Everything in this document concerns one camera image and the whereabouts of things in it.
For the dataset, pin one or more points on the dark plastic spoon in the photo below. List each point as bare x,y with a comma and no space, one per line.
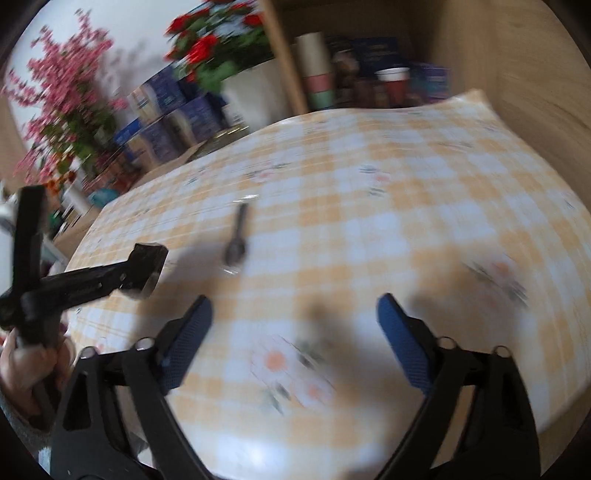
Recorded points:
236,248

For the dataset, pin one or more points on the white geometric vase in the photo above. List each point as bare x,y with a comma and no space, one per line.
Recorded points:
257,95

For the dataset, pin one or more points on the stack of pastel cups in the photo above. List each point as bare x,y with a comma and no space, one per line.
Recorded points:
316,70

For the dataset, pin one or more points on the pink cherry blossom bouquet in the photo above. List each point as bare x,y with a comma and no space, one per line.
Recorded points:
73,122

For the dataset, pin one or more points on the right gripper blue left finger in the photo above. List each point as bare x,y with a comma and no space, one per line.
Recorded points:
179,341

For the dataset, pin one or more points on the gold embossed tray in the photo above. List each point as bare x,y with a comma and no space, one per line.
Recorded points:
221,139

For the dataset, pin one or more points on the plaid yellow tablecloth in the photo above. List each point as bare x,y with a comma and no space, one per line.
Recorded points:
442,206

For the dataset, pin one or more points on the wooden shelf unit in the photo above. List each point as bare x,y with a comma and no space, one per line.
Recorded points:
459,35

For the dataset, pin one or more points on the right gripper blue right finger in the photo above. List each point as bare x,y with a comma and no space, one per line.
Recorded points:
410,340

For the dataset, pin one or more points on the red paper cup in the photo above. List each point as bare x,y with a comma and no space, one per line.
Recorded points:
396,82

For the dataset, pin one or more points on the red rose bouquet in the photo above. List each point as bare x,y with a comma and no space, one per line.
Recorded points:
217,40

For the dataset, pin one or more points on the striped tin flower box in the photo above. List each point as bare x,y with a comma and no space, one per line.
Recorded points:
115,177

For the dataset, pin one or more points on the gold blue gift box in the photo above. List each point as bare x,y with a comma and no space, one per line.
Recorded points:
156,97

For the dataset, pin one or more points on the person's left hand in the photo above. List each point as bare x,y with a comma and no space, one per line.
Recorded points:
23,367

